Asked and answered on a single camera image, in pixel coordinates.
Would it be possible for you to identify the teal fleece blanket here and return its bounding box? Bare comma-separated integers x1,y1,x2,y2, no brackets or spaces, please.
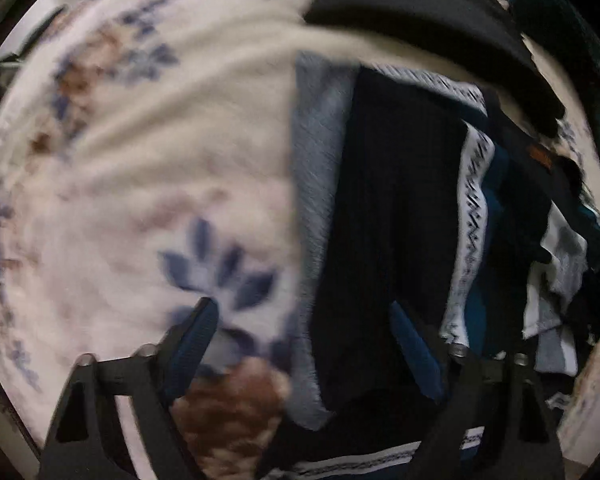
490,0,600,126

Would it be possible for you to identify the black cloth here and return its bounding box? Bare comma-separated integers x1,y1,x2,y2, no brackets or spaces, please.
304,0,567,137

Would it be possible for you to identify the navy grey striped towel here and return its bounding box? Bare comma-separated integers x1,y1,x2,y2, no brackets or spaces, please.
257,51,512,480

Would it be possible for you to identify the white grey cloth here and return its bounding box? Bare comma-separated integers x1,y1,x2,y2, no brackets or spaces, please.
521,204,590,377

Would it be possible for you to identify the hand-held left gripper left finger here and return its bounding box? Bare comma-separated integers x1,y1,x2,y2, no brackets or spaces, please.
39,296,220,480

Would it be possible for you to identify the floral bed blanket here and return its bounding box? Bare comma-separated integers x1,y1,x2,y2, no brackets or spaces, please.
0,0,600,480

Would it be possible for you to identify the dark garment with orange tag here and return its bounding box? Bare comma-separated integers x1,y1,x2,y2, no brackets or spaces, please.
472,87,588,281

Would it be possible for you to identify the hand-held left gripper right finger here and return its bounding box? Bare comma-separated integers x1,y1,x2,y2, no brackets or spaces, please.
387,302,566,480

